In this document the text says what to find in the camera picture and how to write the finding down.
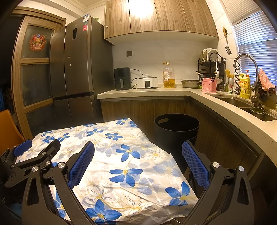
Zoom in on black round trash bin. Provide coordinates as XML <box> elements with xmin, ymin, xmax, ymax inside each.
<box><xmin>154</xmin><ymin>113</ymin><xmax>200</xmax><ymax>161</ymax></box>

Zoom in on steel kitchen faucet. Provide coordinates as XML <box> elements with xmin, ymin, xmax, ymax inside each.
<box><xmin>233</xmin><ymin>53</ymin><xmax>266</xmax><ymax>113</ymax></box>

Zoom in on orange chair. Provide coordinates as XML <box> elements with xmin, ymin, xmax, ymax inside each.
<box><xmin>0</xmin><ymin>110</ymin><xmax>25</xmax><ymax>154</ymax></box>

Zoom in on wooden lower cabinets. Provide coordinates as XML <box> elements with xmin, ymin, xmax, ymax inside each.
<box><xmin>101</xmin><ymin>96</ymin><xmax>267</xmax><ymax>181</ymax></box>

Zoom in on wooden cabinets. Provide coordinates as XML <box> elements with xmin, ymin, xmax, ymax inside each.
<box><xmin>104</xmin><ymin>1</ymin><xmax>218</xmax><ymax>39</ymax></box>
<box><xmin>101</xmin><ymin>96</ymin><xmax>267</xmax><ymax>181</ymax></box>

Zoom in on steel sink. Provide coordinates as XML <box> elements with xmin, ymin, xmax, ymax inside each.
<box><xmin>209</xmin><ymin>94</ymin><xmax>276</xmax><ymax>121</ymax></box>

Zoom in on dark grey refrigerator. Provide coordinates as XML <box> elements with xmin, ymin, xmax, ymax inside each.
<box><xmin>50</xmin><ymin>15</ymin><xmax>115</xmax><ymax>128</ymax></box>

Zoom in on sink strainer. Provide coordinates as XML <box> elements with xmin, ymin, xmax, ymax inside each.
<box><xmin>250</xmin><ymin>106</ymin><xmax>265</xmax><ymax>116</ymax></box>

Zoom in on red floral door decoration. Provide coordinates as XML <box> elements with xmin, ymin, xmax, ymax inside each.
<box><xmin>29</xmin><ymin>34</ymin><xmax>46</xmax><ymax>52</ymax></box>

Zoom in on black air fryer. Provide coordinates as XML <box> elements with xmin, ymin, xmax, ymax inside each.
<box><xmin>114</xmin><ymin>67</ymin><xmax>131</xmax><ymax>91</ymax></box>

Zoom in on wooden glass door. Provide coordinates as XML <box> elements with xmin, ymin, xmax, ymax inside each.
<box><xmin>11</xmin><ymin>7</ymin><xmax>66</xmax><ymax>139</ymax></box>

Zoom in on white rice cooker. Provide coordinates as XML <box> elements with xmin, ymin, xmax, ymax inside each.
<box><xmin>137</xmin><ymin>75</ymin><xmax>158</xmax><ymax>89</ymax></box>

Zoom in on yellow detergent bottle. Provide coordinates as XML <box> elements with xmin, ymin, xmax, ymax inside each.
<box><xmin>239</xmin><ymin>70</ymin><xmax>251</xmax><ymax>99</ymax></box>

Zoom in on pink utensil holder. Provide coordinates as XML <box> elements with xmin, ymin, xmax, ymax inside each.
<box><xmin>202</xmin><ymin>78</ymin><xmax>217</xmax><ymax>94</ymax></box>

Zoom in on pink dish cloth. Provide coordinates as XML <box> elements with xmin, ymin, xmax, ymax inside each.
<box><xmin>259</xmin><ymin>68</ymin><xmax>276</xmax><ymax>91</ymax></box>

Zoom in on beverage can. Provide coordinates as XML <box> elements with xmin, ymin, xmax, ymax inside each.
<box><xmin>228</xmin><ymin>77</ymin><xmax>234</xmax><ymax>94</ymax></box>

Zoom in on steel pot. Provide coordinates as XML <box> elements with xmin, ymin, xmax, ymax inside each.
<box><xmin>182</xmin><ymin>79</ymin><xmax>200</xmax><ymax>89</ymax></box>

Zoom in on cooking oil bottle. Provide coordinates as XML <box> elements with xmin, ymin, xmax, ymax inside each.
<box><xmin>163</xmin><ymin>62</ymin><xmax>175</xmax><ymax>88</ymax></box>

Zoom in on black dish rack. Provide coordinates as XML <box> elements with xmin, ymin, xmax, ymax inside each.
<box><xmin>196</xmin><ymin>48</ymin><xmax>226</xmax><ymax>91</ymax></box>

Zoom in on wooden upper cabinets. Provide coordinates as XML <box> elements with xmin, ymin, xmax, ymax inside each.
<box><xmin>104</xmin><ymin>1</ymin><xmax>218</xmax><ymax>39</ymax></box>

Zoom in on hanging spatula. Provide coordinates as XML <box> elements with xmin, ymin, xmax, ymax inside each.
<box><xmin>222</xmin><ymin>27</ymin><xmax>232</xmax><ymax>55</ymax></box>

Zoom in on window blinds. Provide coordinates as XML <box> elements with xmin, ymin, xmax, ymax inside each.
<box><xmin>223</xmin><ymin>1</ymin><xmax>276</xmax><ymax>86</ymax></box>

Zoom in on wall socket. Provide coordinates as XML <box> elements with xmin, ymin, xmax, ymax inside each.
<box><xmin>126</xmin><ymin>51</ymin><xmax>132</xmax><ymax>57</ymax></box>

